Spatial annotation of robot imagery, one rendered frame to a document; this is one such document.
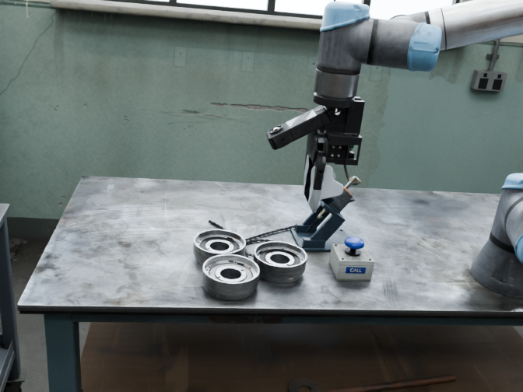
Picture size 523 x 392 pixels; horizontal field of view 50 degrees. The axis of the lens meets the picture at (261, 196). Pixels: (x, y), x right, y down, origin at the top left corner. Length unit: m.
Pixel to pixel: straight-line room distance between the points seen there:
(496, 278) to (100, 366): 0.83
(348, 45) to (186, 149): 1.84
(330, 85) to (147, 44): 1.72
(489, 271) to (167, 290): 0.64
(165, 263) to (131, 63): 1.61
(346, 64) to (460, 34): 0.23
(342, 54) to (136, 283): 0.55
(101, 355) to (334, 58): 0.79
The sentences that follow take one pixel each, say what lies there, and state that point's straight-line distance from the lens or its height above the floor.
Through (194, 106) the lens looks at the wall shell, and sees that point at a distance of 2.64.
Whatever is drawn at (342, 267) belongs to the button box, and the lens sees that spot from 1.11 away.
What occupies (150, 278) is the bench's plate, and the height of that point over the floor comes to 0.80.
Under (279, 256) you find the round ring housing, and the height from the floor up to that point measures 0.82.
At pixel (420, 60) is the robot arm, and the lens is 0.95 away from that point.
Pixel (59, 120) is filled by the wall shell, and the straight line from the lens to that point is 2.73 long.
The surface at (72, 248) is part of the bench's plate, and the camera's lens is 1.18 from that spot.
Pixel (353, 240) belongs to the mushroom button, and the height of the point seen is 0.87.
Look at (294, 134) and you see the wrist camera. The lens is 0.97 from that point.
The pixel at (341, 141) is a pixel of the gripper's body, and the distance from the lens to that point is 0.98.
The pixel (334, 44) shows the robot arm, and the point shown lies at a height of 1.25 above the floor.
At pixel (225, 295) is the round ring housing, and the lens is 1.01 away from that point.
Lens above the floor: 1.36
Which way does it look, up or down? 23 degrees down
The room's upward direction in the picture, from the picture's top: 6 degrees clockwise
